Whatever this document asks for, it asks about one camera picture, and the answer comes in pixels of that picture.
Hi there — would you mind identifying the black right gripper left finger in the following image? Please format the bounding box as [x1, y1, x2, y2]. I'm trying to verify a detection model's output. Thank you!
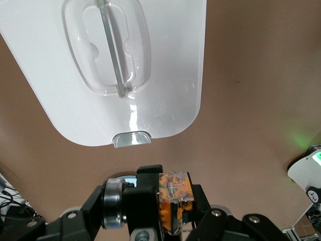
[45, 185, 105, 241]

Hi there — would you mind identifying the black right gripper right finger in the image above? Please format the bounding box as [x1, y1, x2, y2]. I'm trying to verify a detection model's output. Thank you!
[192, 185, 234, 241]

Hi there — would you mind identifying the black orange push-button switch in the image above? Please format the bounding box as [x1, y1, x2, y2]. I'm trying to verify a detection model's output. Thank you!
[101, 164, 196, 235]

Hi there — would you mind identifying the grey box latch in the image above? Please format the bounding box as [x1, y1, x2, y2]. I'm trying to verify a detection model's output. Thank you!
[112, 130, 152, 149]

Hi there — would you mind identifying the white lidded storage box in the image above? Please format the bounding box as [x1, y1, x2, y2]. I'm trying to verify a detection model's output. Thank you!
[0, 0, 208, 149]

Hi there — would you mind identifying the light blue round plate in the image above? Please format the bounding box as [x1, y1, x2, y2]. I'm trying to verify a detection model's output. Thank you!
[117, 176, 138, 188]

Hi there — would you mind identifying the black looped cable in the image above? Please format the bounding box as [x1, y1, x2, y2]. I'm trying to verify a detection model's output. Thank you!
[0, 184, 35, 223]

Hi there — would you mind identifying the grey box lid handle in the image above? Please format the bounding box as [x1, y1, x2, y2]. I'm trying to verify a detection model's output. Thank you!
[95, 0, 126, 98]

